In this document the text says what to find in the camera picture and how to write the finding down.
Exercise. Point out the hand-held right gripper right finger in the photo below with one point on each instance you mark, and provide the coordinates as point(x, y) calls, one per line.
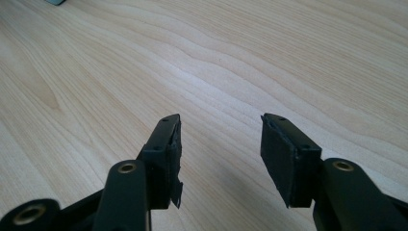
point(292, 160)

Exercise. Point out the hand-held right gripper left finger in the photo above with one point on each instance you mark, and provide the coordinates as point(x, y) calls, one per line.
point(162, 160)

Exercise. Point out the light blue perforated plastic basket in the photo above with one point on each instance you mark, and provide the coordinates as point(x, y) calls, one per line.
point(56, 1)

